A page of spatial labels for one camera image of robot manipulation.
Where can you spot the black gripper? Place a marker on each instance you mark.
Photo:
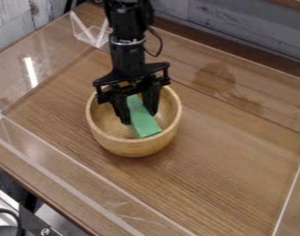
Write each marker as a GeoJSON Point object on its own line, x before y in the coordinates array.
{"type": "Point", "coordinates": [132, 76]}

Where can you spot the green rectangular block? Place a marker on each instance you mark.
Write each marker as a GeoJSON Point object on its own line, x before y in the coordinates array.
{"type": "Point", "coordinates": [142, 121]}

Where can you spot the brown wooden bowl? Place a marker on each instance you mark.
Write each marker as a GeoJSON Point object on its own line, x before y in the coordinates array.
{"type": "Point", "coordinates": [117, 137]}

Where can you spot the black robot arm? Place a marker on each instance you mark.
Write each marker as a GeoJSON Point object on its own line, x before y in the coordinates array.
{"type": "Point", "coordinates": [130, 18]}

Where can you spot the clear acrylic corner bracket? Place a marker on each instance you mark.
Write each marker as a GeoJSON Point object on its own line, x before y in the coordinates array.
{"type": "Point", "coordinates": [95, 36]}

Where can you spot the black metal table bracket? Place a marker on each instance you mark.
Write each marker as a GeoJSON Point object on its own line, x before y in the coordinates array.
{"type": "Point", "coordinates": [34, 226]}

